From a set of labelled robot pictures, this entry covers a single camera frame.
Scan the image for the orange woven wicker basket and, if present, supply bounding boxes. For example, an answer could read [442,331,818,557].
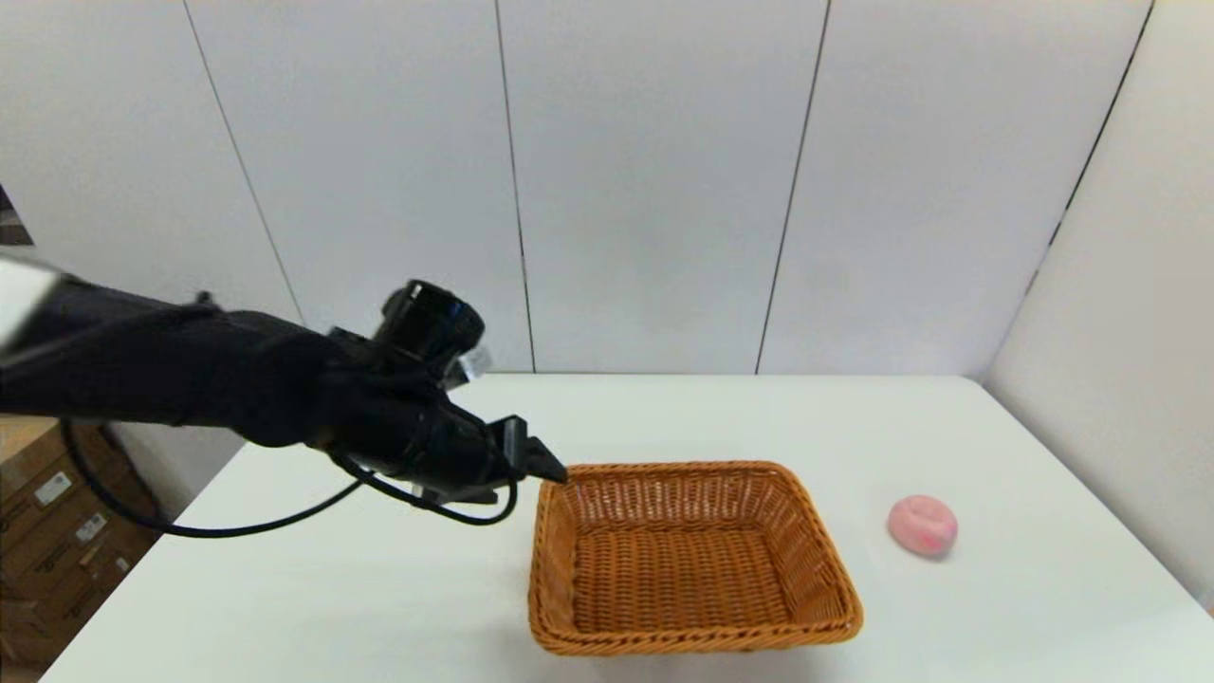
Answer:
[527,460,865,658]

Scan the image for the pink peach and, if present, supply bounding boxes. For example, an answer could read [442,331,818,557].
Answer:
[886,493,959,561]

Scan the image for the brown cardboard box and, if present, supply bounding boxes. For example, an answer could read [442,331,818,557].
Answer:
[0,474,170,613]
[0,541,153,673]
[0,417,143,532]

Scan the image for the small silver wrist camera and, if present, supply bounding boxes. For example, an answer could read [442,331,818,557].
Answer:
[446,347,495,389]

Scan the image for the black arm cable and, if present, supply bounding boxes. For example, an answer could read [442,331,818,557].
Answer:
[59,417,521,540]

